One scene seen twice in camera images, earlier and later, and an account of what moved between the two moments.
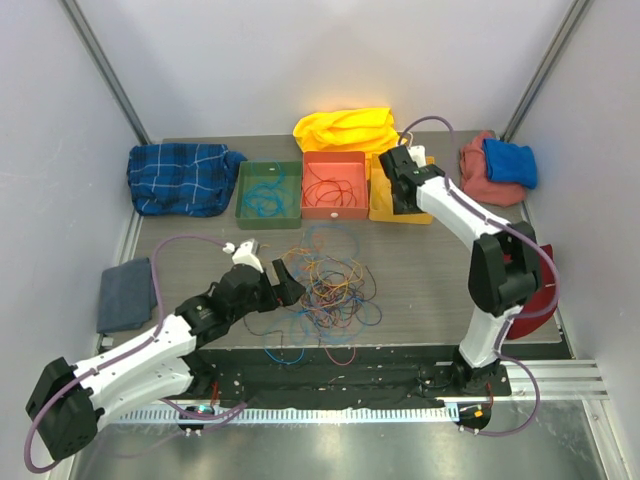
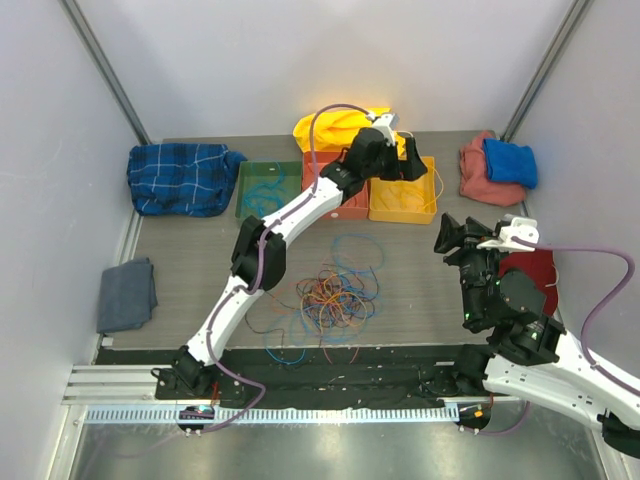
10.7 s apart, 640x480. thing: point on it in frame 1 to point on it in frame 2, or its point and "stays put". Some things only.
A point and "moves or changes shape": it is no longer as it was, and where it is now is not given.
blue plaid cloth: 189,180 stays put
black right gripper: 405,209 to 451,233
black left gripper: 285,293 to 404,171
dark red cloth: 544,298 stays put
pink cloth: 474,180 stays put
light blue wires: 272,198 stays put
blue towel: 507,161 stays put
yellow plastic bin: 381,201 stays put
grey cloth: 127,296 stays put
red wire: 327,190 moves or changes shape
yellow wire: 330,278 to 348,307
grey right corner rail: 545,68 stays put
